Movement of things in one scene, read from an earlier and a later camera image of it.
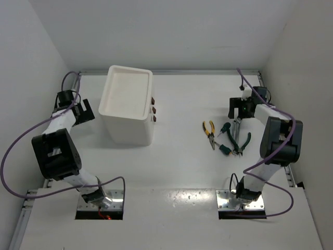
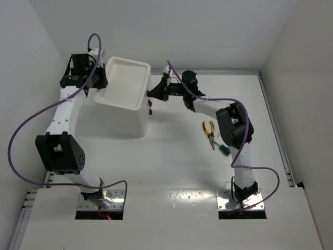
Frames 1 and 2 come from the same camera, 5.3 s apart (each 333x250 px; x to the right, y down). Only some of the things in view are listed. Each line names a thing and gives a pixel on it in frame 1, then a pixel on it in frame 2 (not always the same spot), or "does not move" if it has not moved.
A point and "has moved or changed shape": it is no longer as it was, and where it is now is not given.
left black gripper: [86, 115] to [104, 83]
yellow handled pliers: [211, 136] does not move
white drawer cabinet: [125, 108] has moved or changed shape
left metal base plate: [116, 204] does not move
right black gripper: [237, 102] to [162, 91]
